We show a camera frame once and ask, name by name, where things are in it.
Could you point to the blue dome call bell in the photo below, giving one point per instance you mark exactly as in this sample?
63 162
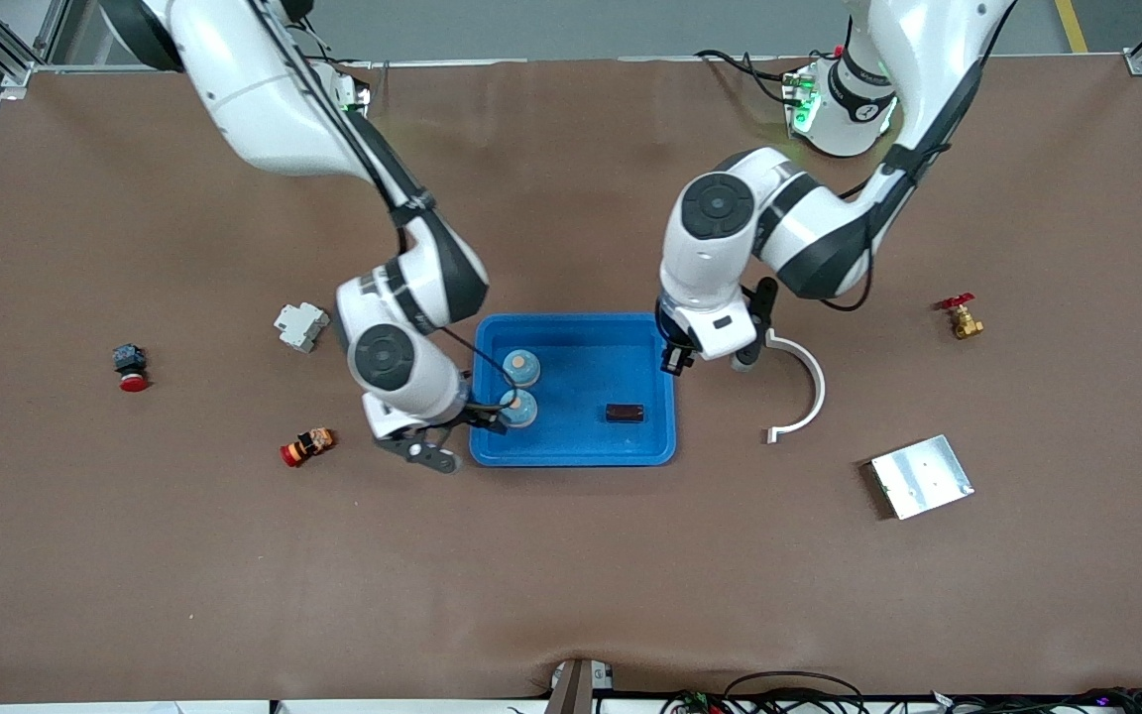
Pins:
521 368
521 409

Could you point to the dark brown relay block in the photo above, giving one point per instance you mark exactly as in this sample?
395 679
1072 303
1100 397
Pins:
625 413

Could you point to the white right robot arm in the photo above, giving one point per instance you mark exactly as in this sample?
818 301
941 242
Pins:
264 99

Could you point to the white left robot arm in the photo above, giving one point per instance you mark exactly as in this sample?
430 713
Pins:
710 268

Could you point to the blue plastic tray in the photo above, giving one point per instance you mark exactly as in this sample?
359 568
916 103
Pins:
581 436

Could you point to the white semicircular pipe clamp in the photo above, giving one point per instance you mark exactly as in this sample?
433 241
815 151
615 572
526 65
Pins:
819 387

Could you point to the red emergency stop, orange body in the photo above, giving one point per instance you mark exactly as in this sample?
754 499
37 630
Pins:
307 446

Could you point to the white circuit breaker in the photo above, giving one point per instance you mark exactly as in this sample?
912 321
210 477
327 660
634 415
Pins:
301 327

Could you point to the brown table mat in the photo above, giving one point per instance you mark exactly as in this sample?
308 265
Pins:
571 595

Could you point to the silver metal plate module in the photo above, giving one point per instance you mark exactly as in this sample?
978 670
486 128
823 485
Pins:
923 478

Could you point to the red emergency stop, dark body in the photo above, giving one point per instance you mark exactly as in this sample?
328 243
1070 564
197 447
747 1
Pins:
131 367

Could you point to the silver table edge rail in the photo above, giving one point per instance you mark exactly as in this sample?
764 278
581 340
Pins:
581 61

